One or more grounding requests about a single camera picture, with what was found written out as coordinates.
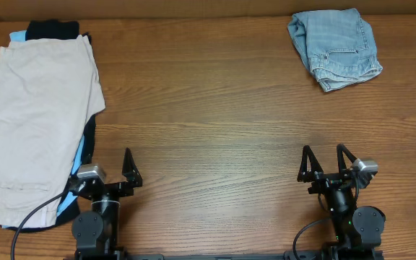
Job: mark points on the beige khaki shorts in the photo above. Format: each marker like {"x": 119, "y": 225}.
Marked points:
{"x": 34, "y": 119}

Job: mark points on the black garment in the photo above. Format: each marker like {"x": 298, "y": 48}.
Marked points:
{"x": 68, "y": 208}

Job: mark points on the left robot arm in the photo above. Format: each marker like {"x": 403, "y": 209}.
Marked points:
{"x": 96, "y": 231}

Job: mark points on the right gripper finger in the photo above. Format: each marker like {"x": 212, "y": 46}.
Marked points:
{"x": 310, "y": 169}
{"x": 342, "y": 154}

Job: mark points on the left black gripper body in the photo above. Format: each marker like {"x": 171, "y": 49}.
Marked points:
{"x": 116, "y": 190}

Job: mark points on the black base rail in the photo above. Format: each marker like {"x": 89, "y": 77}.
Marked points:
{"x": 288, "y": 255}

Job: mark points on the light blue garment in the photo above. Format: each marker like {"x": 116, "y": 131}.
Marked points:
{"x": 74, "y": 169}

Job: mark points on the folded light blue jeans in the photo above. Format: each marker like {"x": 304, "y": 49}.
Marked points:
{"x": 337, "y": 47}

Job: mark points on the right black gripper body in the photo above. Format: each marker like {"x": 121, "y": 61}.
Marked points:
{"x": 325, "y": 185}

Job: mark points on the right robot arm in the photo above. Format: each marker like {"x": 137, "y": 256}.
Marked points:
{"x": 357, "y": 229}

